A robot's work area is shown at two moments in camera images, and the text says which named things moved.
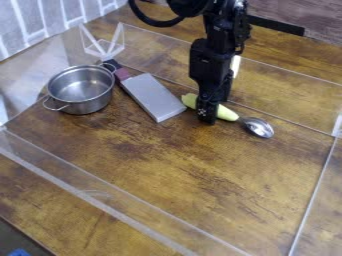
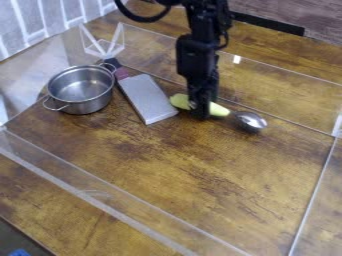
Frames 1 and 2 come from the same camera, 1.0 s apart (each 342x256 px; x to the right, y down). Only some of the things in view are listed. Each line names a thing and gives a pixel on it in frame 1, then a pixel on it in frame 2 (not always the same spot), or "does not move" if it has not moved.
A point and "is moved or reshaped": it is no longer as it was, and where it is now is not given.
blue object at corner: [19, 252] does not move
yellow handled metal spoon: [258, 126] is moved or reshaped
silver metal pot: [79, 89] does not move
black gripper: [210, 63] → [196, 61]
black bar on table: [275, 25] does not move
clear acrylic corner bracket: [104, 48] does not move
